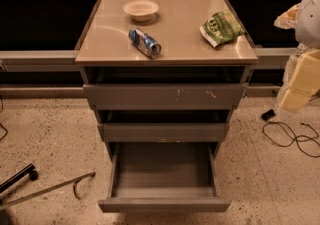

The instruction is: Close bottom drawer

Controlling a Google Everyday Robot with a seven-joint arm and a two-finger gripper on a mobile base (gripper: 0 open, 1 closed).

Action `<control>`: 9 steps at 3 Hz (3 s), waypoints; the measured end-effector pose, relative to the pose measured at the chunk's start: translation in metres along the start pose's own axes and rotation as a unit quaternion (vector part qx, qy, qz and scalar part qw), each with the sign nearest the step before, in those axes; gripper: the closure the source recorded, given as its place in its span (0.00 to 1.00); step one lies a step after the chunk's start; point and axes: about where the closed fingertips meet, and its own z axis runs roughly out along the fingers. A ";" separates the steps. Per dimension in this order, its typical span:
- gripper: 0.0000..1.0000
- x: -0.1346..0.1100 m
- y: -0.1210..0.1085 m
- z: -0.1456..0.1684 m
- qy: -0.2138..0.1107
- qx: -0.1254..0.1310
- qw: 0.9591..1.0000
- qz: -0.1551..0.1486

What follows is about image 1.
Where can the grey bottom drawer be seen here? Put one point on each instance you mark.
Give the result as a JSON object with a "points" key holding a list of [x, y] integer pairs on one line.
{"points": [[164, 177]]}

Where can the grey drawer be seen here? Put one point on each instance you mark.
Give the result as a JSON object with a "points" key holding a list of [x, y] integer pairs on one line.
{"points": [[164, 177], [164, 87], [163, 125]]}

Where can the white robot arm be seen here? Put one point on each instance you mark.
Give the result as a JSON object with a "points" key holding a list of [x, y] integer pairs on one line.
{"points": [[301, 79]]}

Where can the grey drawer cabinet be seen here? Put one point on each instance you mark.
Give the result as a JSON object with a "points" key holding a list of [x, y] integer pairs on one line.
{"points": [[176, 27]]}

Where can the grey middle drawer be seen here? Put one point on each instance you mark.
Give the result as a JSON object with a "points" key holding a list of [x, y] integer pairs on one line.
{"points": [[163, 125]]}

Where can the grey top drawer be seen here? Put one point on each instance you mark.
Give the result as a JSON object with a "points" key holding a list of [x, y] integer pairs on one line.
{"points": [[164, 87]]}

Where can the blue silver soda can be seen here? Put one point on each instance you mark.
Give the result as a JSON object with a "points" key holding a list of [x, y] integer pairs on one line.
{"points": [[144, 43]]}

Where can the white bowl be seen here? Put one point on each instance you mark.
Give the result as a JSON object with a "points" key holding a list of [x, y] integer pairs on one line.
{"points": [[141, 10]]}

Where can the green chip bag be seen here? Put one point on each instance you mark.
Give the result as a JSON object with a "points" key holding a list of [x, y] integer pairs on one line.
{"points": [[221, 28]]}

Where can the grey metal rod with hook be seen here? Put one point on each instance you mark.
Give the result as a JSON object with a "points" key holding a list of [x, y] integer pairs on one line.
{"points": [[74, 182]]}

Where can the black power adapter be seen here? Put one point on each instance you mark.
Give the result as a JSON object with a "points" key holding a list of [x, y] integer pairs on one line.
{"points": [[268, 115]]}

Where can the black caster leg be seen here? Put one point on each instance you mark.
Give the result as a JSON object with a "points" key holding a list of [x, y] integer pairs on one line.
{"points": [[29, 171]]}

